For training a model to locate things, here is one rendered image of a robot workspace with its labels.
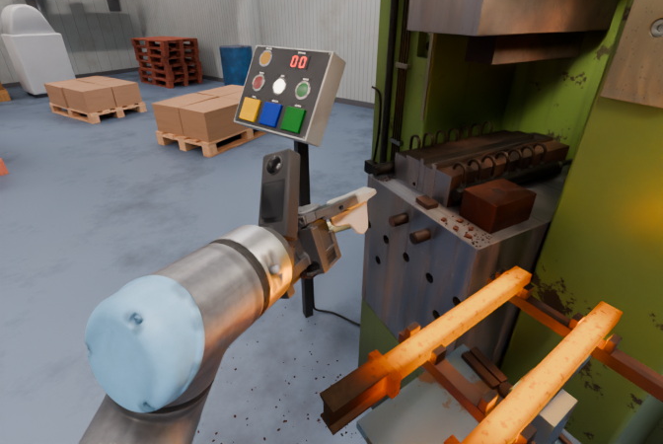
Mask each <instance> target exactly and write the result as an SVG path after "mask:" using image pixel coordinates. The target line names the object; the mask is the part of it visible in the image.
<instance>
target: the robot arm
mask: <svg viewBox="0 0 663 444"><path fill-rule="evenodd" d="M299 181H300V155H299V154H298V153H297V152H295V151H294V150H292V149H290V148H288V149H284V150H281V151H277V152H274V153H270V154H267V155H264V156H263V160H262V173H261V187H260V201H259V214H258V226H256V225H244V226H240V227H238V228H236V229H235V230H233V231H231V232H229V233H227V234H225V235H223V236H221V237H219V238H217V239H215V240H214V241H212V242H210V243H209V244H207V245H205V246H203V247H201V248H199V249H197V250H195V251H193V252H191V253H190V254H188V255H186V256H184V257H182V258H180V259H177V260H175V261H173V262H172V263H170V264H168V265H166V266H164V267H162V268H160V269H158V270H156V271H155V272H153V273H151V274H149V275H147V276H142V277H139V278H136V279H134V280H132V281H130V282H129V283H127V284H125V285H124V286H123V287H121V288H120V289H119V290H118V291H117V292H116V293H114V294H113V295H111V296H110V297H109V298H107V299H105V300H104V301H103V302H101V303H100V304H99V305H98V306H97V307H96V309H95V310H94V311H93V313H92V314H91V316H90V318H89V321H88V324H87V326H86V332H85V343H86V345H87V348H88V350H89V351H88V353H87V357H88V360H89V363H90V366H91V369H92V371H93V373H94V375H95V377H96V379H97V380H98V382H99V384H100V385H101V387H102V388H103V389H104V390H105V392H106V395H105V397H104V399H103V401H102V403H101V405H100V406H99V408H98V410H97V412H96V413H95V415H94V417H93V419H92V420H91V422H90V424H89V426H88V427H87V429H86V431H85V433H84V434H83V436H82V438H81V440H80V441H79V443H78V444H192V441H193V438H194V434H195V432H196V430H197V427H198V424H199V422H200V418H201V413H202V410H203V408H204V405H205V402H206V400H207V397H208V394H209V392H210V389H211V386H212V384H213V381H214V379H215V376H216V374H217V371H218V369H219V366H220V363H221V361H222V358H223V356H224V353H225V351H226V350H227V349H228V347H229V346H230V345H231V344H232V343H233V342H234V341H235V340H236V339H237V338H238V337H239V336H240V335H241V334H242V333H243V332H244V331H245V330H247V329H248V328H249V327H250V326H251V325H252V324H253V323H254V322H255V321H256V320H257V319H258V318H259V317H260V316H261V315H262V314H263V313H264V312H265V311H266V310H267V309H268V308H269V307H270V306H272V305H273V304H274V303H275V302H276V301H277V300H278V299H279V298H281V299H289V298H290V297H291V296H293V295H294V294H295V293H296V292H295V290H294V287H293V285H294V284H295V283H296V282H297V281H298V280H299V279H300V278H302V279H306V278H308V279H312V278H314V277H315V276H316V275H318V274H322V273H326V272H327V271H328V270H329V269H330V268H331V267H332V266H333V265H334V264H335V263H336V262H337V261H338V260H339V259H340V258H341V253H340V250H339V247H338V244H337V239H336V236H335V233H334V230H330V229H329V226H328V223H327V220H328V219H330V222H331V224H332V225H333V226H334V227H341V226H343V225H346V224H347V225H349V226H350V227H351V228H352V229H353V230H354V231H355V232H356V233H357V234H362V233H364V232H366V230H367V228H368V215H367V200H368V199H369V198H370V197H372V196H373V195H375V194H376V193H377V192H376V189H374V188H370V187H365V186H364V187H361V188H360V189H358V190H355V191H352V192H350V193H348V194H346V195H343V196H340V197H337V198H334V199H332V200H329V201H328V202H327V204H325V205H322V206H321V205H320V204H319V203H313V204H308V205H304V206H299ZM298 206H299V207H298ZM313 270H315V271H313ZM314 274H315V275H314ZM304 276H306V277H305V278H303V277H304ZM308 276H312V277H310V278H309V277H308Z"/></svg>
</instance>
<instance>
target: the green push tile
mask: <svg viewBox="0 0 663 444"><path fill-rule="evenodd" d="M305 114H306V110H302V109H297V108H293V107H287V109H286V112H285V115H284V118H283V121H282V124H281V127H280V128H281V129H283V130H286V131H290V132H294V133H298V134H299V133H300V130H301V126H302V123H303V120H304V117H305Z"/></svg>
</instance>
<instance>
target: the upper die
mask: <svg viewBox="0 0 663 444"><path fill-rule="evenodd" d="M618 3H619V0H409V9H408V20H407V30H408V31H414V32H426V33H437V34H449V35H461V36H473V37H484V36H505V35H525V34H546V33H566V32H587V31H607V30H608V29H609V28H610V25H611V22H612V20H613V17H614V14H615V11H616V9H617V6H618Z"/></svg>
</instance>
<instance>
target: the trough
mask: <svg viewBox="0 0 663 444"><path fill-rule="evenodd" d="M542 138H546V137H543V136H539V135H536V134H532V135H527V136H523V137H519V138H514V139H510V140H506V141H501V142H497V143H492V144H488V145H484V146H480V147H476V148H471V149H467V150H463V151H458V152H454V153H449V154H445V155H441V156H436V157H432V158H427V159H423V165H424V166H426V167H428V168H430V169H431V170H432V169H433V166H432V164H435V163H437V164H438V163H442V162H446V161H451V160H455V159H459V158H463V157H467V156H472V155H475V154H479V153H483V152H487V151H492V150H496V149H500V148H504V147H508V146H513V145H517V144H521V143H525V142H529V141H534V140H538V139H542Z"/></svg>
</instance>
